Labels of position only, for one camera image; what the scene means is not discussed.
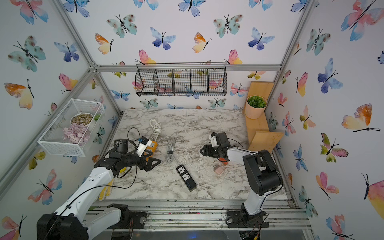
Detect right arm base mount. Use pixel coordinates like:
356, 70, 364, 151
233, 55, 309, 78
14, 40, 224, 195
225, 210, 269, 228

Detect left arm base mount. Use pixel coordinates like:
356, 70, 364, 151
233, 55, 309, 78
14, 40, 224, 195
108, 210, 148, 230

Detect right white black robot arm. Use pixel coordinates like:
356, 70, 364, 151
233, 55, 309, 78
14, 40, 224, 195
200, 132, 283, 217

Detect bowl of brown pebbles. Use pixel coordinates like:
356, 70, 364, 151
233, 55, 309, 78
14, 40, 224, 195
70, 113, 93, 127

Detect pink flower pile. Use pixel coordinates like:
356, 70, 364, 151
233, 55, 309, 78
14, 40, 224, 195
63, 124, 90, 146

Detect black power strip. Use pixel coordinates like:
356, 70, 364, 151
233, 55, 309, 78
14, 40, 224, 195
176, 165, 197, 192

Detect pink pot green plant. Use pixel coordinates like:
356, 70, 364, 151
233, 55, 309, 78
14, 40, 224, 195
245, 96, 268, 120

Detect pink plug adapter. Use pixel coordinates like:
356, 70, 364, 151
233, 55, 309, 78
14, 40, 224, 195
214, 166, 224, 176

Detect yellow rubber glove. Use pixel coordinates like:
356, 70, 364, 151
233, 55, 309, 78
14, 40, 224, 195
98, 177, 116, 202

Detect white coiled power cable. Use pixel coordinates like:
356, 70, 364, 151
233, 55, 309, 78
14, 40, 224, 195
149, 118, 162, 141

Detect wooden corner shelf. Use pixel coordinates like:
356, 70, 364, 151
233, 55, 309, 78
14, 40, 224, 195
243, 82, 283, 152

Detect grey coiled power cable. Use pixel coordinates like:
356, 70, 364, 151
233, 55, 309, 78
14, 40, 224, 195
165, 142, 179, 165

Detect white mesh wall basket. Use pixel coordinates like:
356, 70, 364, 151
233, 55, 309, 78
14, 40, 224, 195
38, 99, 105, 157

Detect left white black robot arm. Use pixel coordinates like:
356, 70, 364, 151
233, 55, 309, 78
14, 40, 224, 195
37, 137, 161, 240

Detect black wire wall basket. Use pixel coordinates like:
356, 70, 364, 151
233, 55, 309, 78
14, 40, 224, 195
133, 62, 228, 99

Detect red cube socket adapter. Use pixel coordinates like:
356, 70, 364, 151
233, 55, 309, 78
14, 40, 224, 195
218, 158, 229, 166

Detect orange power strip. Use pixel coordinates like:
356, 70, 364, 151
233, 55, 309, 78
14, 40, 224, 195
143, 140, 158, 158

